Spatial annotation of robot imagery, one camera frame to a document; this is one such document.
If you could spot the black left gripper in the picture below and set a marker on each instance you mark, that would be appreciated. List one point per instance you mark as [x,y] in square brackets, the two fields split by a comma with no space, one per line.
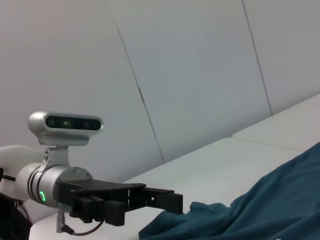
[100,187]

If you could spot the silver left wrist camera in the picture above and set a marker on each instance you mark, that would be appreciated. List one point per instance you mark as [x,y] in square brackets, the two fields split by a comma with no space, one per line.
[72,123]

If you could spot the blue FREE print t-shirt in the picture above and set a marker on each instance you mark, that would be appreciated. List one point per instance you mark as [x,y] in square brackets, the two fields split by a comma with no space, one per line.
[262,212]

